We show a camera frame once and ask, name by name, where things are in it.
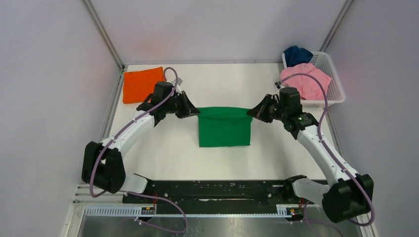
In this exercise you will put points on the navy blue t-shirt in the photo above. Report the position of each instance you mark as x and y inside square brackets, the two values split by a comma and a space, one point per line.
[295, 55]

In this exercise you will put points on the aluminium front frame rail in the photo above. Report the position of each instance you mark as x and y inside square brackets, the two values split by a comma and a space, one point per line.
[125, 209]

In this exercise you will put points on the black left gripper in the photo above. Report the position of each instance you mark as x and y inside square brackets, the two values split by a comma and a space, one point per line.
[188, 109]

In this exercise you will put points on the corner aluminium post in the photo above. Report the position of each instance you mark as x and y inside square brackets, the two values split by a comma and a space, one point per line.
[103, 33]
[335, 27]

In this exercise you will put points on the white plastic laundry basket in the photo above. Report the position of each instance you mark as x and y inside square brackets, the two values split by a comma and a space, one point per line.
[334, 93]

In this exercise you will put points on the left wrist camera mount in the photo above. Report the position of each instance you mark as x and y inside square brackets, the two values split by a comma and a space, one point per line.
[179, 81]

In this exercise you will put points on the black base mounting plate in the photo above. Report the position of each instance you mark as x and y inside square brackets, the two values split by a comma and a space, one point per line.
[217, 197]

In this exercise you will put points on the green t-shirt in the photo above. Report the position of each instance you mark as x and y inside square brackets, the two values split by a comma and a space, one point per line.
[224, 127]

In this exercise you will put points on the pink t-shirt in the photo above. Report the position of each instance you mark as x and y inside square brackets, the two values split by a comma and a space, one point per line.
[307, 87]

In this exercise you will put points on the left corner aluminium post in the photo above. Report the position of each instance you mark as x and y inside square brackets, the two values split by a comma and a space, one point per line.
[103, 33]

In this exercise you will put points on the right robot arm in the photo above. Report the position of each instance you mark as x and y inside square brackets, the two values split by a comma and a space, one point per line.
[348, 194]

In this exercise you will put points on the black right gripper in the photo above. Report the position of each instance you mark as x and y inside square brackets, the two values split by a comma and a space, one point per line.
[260, 112]

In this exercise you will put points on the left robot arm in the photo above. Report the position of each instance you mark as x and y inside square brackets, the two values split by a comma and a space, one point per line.
[103, 165]

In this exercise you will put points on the folded orange t-shirt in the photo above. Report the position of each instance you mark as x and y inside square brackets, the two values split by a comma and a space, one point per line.
[138, 85]

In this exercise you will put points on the right corner aluminium post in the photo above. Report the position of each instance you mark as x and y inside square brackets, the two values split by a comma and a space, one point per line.
[335, 27]

